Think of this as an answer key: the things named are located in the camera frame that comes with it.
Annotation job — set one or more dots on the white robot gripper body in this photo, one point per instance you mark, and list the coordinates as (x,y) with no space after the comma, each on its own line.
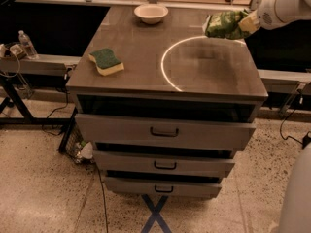
(269,16)

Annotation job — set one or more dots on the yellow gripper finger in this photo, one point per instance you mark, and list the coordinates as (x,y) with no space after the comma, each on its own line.
(249,23)

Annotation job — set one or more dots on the green jalapeno chip bag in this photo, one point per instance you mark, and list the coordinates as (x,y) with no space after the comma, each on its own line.
(225,25)

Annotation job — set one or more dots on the white paper bowl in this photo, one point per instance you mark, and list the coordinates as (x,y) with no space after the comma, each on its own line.
(151,13)

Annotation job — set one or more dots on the grey drawer cabinet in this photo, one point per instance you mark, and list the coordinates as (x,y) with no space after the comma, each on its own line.
(171,71)

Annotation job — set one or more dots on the black power adapter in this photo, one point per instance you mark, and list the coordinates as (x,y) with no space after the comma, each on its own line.
(306,140)

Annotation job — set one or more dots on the top grey drawer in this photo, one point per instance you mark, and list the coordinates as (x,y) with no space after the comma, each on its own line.
(168,133)

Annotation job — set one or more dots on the grey drawer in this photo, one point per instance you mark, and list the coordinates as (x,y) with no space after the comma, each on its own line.
(168,133)
(166,188)
(163,164)

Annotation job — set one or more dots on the green yellow sponge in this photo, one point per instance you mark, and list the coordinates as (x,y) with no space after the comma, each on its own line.
(105,62)

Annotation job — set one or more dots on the bottom grey drawer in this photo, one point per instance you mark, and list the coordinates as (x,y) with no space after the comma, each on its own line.
(166,188)

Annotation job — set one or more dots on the middle grey drawer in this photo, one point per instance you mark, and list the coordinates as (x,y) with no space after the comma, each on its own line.
(163,164)

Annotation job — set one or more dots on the clear plastic water bottle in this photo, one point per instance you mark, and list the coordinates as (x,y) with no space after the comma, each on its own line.
(27,45)

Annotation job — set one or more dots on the wire mesh waste basket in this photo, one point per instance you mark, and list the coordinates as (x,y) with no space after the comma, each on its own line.
(79,150)

